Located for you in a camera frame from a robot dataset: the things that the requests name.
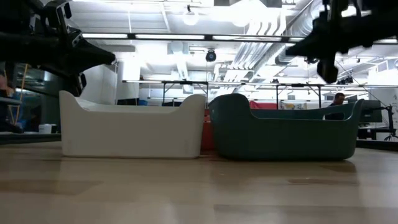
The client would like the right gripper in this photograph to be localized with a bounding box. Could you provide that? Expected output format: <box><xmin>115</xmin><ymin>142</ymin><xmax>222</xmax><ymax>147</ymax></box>
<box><xmin>285</xmin><ymin>0</ymin><xmax>374</xmax><ymax>85</ymax></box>

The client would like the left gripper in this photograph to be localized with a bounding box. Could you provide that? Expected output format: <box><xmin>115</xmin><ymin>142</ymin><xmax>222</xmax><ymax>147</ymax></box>
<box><xmin>54</xmin><ymin>27</ymin><xmax>117</xmax><ymax>97</ymax></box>

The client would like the person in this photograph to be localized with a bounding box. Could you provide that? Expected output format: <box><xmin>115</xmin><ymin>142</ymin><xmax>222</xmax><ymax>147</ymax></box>
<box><xmin>323</xmin><ymin>91</ymin><xmax>346</xmax><ymax>121</ymax></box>

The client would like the yellow patterned board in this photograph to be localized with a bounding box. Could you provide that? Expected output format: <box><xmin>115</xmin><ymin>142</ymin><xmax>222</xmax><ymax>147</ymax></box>
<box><xmin>279</xmin><ymin>101</ymin><xmax>308</xmax><ymax>111</ymax></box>

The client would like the red cloth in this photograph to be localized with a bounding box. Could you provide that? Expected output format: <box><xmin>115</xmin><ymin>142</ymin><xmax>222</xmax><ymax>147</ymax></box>
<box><xmin>248</xmin><ymin>100</ymin><xmax>279</xmax><ymax>110</ymax></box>

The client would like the white plastic basket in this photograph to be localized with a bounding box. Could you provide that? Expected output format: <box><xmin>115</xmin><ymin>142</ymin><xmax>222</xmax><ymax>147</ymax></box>
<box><xmin>58</xmin><ymin>90</ymin><xmax>207</xmax><ymax>160</ymax></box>

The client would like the black computer monitor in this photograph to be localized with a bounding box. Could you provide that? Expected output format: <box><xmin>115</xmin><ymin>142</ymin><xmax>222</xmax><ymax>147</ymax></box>
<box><xmin>362</xmin><ymin>99</ymin><xmax>383</xmax><ymax>124</ymax></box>

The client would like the teal plastic basket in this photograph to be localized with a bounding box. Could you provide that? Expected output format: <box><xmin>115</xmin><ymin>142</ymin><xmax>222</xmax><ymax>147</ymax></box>
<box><xmin>208</xmin><ymin>93</ymin><xmax>364</xmax><ymax>162</ymax></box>

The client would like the black desk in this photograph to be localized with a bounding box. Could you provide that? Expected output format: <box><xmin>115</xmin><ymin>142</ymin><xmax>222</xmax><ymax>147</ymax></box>
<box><xmin>356</xmin><ymin>123</ymin><xmax>398</xmax><ymax>141</ymax></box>

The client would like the white globe ceiling lamp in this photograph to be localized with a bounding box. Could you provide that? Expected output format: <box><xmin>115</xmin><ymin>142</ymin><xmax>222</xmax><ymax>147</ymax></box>
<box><xmin>182</xmin><ymin>4</ymin><xmax>200</xmax><ymax>27</ymax></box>

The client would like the orange plastic basket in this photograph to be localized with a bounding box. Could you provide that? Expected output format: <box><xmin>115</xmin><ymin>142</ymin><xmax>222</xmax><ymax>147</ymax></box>
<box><xmin>200</xmin><ymin>108</ymin><xmax>216</xmax><ymax>152</ymax></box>

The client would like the silver ventilation duct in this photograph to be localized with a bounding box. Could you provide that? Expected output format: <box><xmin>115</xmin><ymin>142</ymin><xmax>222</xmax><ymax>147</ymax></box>
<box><xmin>273</xmin><ymin>0</ymin><xmax>324</xmax><ymax>66</ymax></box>

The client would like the black metal workstation frame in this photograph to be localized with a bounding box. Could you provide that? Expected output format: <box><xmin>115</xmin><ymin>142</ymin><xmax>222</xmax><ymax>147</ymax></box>
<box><xmin>275</xmin><ymin>83</ymin><xmax>323</xmax><ymax>108</ymax></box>
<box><xmin>161</xmin><ymin>80</ymin><xmax>210</xmax><ymax>106</ymax></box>

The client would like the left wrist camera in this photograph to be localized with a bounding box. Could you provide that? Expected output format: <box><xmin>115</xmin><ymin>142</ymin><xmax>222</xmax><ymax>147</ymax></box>
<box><xmin>45</xmin><ymin>0</ymin><xmax>73</xmax><ymax>32</ymax></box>

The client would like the yellow cable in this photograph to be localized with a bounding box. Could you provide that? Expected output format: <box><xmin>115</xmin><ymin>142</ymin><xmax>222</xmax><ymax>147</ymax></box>
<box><xmin>2</xmin><ymin>63</ymin><xmax>29</xmax><ymax>125</ymax></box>

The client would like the round black ceiling camera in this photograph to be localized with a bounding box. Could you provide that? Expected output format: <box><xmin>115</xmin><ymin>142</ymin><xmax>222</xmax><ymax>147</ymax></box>
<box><xmin>205</xmin><ymin>49</ymin><xmax>218</xmax><ymax>63</ymax></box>

